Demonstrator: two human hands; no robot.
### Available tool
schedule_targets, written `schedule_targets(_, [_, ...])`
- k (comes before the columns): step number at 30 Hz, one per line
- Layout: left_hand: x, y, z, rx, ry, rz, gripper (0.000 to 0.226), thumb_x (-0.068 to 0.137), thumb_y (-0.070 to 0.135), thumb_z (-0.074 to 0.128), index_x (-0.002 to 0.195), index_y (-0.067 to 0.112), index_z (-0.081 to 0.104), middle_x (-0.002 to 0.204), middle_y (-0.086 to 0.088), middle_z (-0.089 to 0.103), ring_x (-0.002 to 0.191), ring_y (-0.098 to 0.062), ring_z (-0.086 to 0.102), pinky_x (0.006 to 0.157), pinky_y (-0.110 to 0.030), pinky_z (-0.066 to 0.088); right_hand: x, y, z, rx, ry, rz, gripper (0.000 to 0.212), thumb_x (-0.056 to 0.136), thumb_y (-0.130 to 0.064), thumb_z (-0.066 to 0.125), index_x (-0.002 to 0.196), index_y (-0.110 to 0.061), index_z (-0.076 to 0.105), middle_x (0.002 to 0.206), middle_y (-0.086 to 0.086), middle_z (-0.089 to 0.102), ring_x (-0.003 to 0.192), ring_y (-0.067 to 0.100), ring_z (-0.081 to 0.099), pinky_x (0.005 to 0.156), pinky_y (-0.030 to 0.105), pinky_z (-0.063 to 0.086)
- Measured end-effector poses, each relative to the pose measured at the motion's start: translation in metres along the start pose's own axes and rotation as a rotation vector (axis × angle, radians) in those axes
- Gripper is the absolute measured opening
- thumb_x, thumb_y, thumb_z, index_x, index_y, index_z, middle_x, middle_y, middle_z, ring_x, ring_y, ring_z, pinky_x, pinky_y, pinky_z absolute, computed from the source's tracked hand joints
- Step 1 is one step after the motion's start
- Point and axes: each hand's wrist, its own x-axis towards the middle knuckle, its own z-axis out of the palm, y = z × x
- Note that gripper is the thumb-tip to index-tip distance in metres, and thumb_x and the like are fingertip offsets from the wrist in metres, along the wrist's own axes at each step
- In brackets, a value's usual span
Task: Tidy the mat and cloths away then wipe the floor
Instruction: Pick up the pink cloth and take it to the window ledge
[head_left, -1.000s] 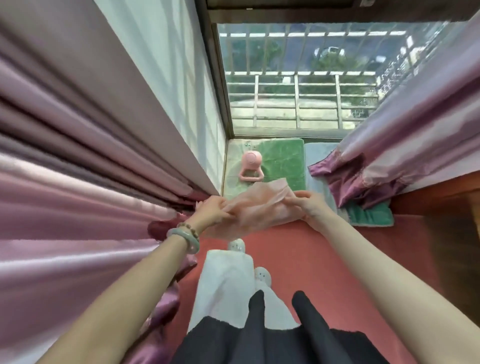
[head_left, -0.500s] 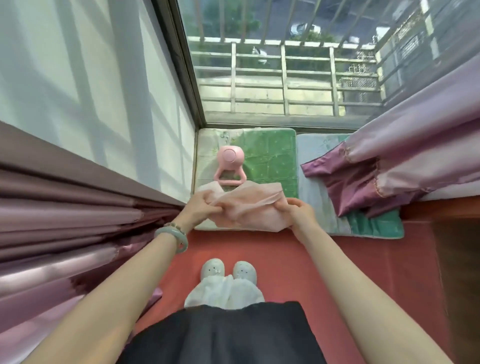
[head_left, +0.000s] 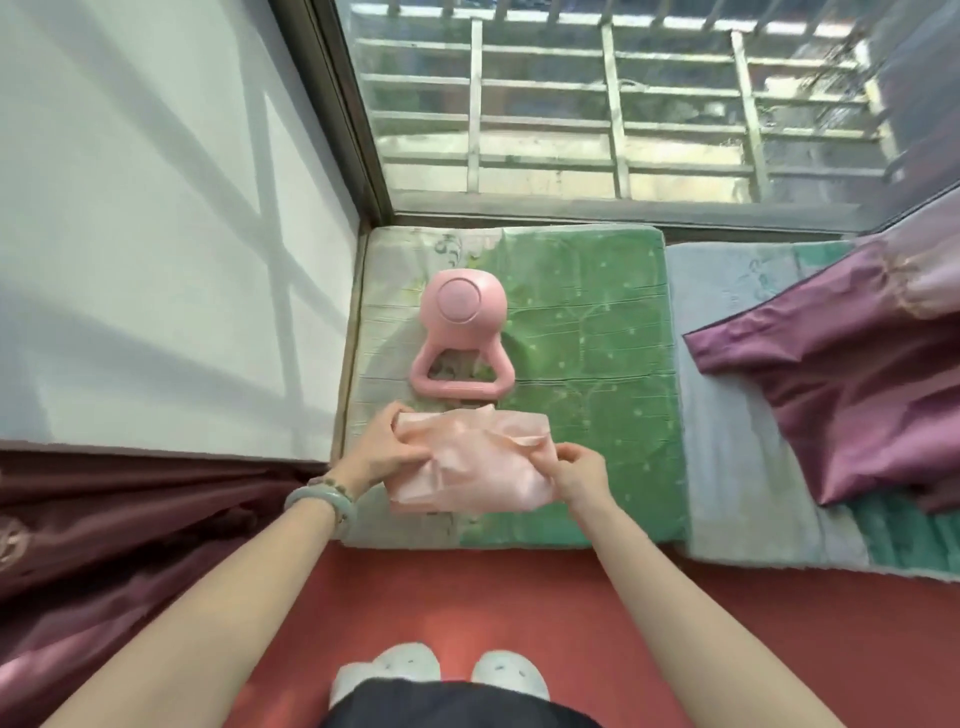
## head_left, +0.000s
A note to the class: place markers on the person's right hand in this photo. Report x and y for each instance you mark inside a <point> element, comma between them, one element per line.
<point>581,480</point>

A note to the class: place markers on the person's right thumb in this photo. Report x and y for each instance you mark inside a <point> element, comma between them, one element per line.
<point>538,454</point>

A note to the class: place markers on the purple curtain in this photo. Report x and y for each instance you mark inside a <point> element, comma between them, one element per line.
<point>847,390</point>

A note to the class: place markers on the maroon curtain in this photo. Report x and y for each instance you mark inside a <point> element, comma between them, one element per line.
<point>97,547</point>

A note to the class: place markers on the person's left thumb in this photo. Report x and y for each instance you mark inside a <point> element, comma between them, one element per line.
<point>412,456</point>

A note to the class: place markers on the dark window frame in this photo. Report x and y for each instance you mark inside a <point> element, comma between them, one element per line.
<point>352,112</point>

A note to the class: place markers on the person's right forearm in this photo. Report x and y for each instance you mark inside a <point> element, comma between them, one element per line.
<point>690,622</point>

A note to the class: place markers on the grey green patterned cushion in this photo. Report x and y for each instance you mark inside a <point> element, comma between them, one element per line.
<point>750,495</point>

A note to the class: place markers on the metal window grille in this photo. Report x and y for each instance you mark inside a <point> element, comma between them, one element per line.
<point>615,112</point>

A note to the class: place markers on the person's left hand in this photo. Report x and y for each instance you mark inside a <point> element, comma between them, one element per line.
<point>375,454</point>

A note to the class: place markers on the black shorts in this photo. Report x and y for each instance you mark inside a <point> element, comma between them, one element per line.
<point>450,709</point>

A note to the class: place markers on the white shoe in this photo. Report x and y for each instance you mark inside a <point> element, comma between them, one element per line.
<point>511,673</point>
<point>390,670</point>

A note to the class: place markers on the person's left forearm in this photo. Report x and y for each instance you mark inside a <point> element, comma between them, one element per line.
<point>202,607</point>

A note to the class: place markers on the pink cloth bag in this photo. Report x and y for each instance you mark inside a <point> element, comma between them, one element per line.
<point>472,469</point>

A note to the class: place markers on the pink kettlebell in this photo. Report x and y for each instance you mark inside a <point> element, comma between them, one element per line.
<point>461,304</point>

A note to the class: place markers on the pale green jade bangle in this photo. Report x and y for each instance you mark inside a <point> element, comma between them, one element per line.
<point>328,504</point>

